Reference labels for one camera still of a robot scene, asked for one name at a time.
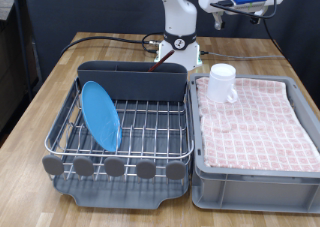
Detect white plastic mug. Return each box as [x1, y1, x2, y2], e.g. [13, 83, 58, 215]
[206, 63, 239, 105]

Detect reddish brown wooden spoon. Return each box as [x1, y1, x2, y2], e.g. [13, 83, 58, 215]
[147, 49, 175, 73]

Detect blue plastic plate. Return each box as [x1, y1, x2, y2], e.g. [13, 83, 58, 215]
[81, 80, 122, 153]

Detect grey dish drying rack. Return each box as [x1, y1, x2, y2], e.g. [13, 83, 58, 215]
[52, 78, 193, 210]

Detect pink checked towel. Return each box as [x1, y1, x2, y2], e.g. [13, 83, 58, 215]
[195, 76, 320, 173]

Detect dark grey cutlery holder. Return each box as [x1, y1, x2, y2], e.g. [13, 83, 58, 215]
[76, 60, 188, 103]

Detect grey plastic crate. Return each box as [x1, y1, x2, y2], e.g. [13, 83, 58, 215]
[188, 73, 320, 215]

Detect dark backdrop curtain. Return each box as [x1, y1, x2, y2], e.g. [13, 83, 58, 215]
[19, 0, 320, 108]

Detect black metal pole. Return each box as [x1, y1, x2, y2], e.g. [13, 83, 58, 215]
[11, 0, 34, 101]

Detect black camera cable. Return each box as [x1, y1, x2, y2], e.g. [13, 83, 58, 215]
[209, 0, 279, 21]

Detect thin grey cable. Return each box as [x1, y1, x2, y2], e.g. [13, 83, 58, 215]
[199, 50, 284, 60]

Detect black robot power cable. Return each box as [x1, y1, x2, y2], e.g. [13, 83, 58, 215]
[59, 32, 165, 56]

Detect metal wire dish rack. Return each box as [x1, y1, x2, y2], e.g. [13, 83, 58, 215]
[44, 76, 195, 182]

